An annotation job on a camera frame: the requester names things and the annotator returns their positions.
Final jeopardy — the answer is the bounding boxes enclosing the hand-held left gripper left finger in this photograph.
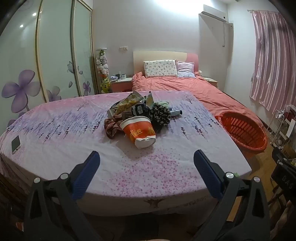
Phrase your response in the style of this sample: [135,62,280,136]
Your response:
[23,151,102,241]

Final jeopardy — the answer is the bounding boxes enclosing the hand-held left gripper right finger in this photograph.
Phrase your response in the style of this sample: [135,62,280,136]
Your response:
[193,149,271,241]

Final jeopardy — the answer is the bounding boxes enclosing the orange plastic laundry basket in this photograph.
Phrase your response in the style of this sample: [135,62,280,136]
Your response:
[218,111,268,156]

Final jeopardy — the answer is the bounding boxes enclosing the red plaid scrunchie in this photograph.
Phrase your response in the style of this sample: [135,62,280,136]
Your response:
[104,117,126,139]

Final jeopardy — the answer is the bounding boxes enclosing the orange instant noodle cup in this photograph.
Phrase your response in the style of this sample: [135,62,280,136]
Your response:
[120,116,157,149]

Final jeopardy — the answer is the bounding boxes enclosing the black floral cloth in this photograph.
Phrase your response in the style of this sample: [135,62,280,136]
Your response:
[149,105,171,133]

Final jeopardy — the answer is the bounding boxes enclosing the yellow snack bag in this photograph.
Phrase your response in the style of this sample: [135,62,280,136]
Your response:
[107,91,144,118]

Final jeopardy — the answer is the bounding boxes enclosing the dark printed sock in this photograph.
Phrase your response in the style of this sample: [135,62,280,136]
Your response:
[131,103,151,117]

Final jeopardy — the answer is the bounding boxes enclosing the silver foil wrapper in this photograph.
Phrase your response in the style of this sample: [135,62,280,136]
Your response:
[144,91,154,108]

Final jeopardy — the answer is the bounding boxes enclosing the pink floral tablecloth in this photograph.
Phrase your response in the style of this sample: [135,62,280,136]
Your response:
[0,90,252,209]

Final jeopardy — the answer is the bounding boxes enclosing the white smartphone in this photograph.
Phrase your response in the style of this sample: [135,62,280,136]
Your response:
[11,135,21,154]

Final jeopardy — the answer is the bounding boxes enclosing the coral red duvet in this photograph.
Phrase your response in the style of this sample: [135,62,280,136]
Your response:
[131,72,264,130]

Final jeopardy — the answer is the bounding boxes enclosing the pink nightstand with mug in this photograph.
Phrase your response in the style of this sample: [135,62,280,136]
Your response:
[110,77,133,93]

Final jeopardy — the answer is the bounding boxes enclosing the column of plush toys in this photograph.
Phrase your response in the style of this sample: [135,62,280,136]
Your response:
[96,48,111,94]

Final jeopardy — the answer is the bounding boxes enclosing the pink striped pillow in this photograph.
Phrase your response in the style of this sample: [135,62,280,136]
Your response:
[176,60,196,78]

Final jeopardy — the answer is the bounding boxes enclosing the white floral pillow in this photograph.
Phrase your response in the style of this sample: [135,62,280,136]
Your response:
[143,60,178,78]

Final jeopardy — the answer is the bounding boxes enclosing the pink striped curtain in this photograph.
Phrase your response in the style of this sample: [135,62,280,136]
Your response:
[249,10,296,116]

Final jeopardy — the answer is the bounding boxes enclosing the cream and pink headboard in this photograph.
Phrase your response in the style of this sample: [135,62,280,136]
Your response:
[133,50,199,78]

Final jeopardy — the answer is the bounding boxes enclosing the flower printed sliding wardrobe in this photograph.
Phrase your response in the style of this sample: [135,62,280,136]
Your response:
[0,0,99,130]

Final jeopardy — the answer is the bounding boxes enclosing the white air conditioner pipe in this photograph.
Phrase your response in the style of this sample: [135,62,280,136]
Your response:
[221,22,233,48]

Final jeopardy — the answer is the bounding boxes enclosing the white air conditioner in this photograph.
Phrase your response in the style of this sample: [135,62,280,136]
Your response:
[201,10,226,23]

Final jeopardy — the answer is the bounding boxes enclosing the white wire rack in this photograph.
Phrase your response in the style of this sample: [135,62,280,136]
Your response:
[266,109,287,149]

